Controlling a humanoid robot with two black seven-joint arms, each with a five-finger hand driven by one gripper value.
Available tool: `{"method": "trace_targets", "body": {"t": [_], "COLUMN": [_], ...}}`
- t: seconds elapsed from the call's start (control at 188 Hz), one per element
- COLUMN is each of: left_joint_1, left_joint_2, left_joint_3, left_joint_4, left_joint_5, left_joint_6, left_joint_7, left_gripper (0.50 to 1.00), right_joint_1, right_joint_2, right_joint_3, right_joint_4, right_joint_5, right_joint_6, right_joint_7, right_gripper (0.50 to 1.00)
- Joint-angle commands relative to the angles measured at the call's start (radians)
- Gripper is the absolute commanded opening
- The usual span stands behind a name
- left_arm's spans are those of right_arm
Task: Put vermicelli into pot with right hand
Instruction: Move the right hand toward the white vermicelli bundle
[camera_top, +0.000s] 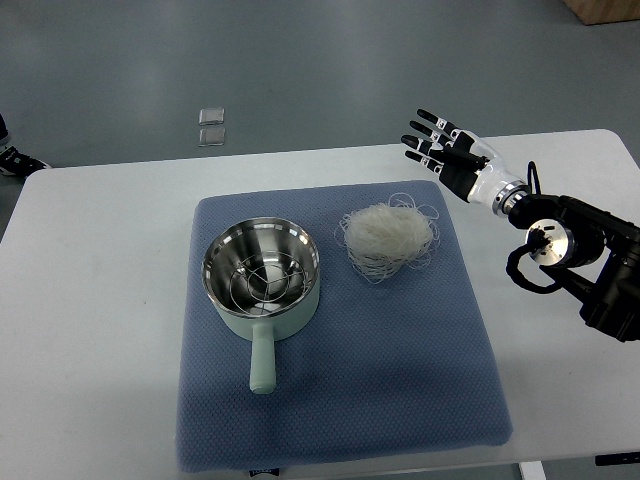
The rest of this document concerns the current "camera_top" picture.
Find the black bracket under table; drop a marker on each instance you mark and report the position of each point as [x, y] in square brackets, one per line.
[627, 458]

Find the wire steaming rack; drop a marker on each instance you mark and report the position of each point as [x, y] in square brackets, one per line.
[265, 284]

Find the mint green steel pot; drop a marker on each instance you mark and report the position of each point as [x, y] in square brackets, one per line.
[244, 239]

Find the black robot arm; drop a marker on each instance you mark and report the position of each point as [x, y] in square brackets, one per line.
[586, 251]

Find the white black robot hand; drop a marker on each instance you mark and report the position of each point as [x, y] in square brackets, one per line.
[464, 163]

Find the white vermicelli bundle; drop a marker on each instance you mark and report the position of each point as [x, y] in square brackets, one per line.
[384, 238]

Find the cardboard box corner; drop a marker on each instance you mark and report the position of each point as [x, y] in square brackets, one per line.
[597, 12]

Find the upper metal floor plate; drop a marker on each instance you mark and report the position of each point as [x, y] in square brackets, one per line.
[211, 116]

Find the black white sneaker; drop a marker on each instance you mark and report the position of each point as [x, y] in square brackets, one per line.
[14, 162]

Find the white table leg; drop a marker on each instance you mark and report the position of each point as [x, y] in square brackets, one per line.
[532, 470]

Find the blue textured mat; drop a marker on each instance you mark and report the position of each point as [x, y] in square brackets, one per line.
[402, 366]

